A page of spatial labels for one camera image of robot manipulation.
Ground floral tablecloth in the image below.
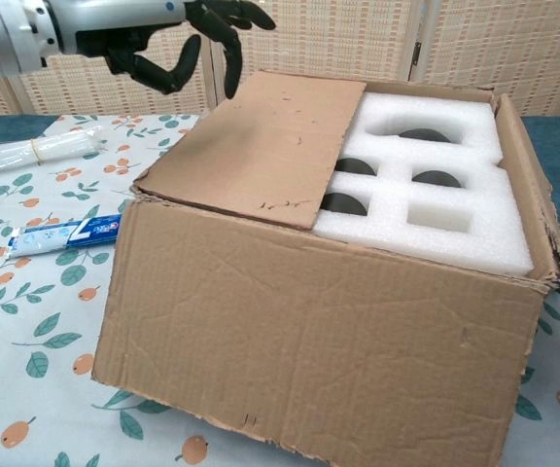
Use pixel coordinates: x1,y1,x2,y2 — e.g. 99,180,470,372
0,112,560,467

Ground brown cardboard box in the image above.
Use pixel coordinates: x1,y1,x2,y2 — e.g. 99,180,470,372
89,70,560,467

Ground bundle of clear plastic straws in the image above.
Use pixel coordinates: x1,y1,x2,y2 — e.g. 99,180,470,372
0,125,109,177

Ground white foam insert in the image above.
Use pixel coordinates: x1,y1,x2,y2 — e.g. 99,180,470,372
312,90,537,278

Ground bamboo folding screen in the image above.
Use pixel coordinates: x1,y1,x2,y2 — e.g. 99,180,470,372
0,0,560,127

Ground blue white toothpaste tube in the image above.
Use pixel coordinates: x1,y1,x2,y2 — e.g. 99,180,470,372
6,213,125,259

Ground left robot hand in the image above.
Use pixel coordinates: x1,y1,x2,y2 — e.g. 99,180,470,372
41,0,277,101

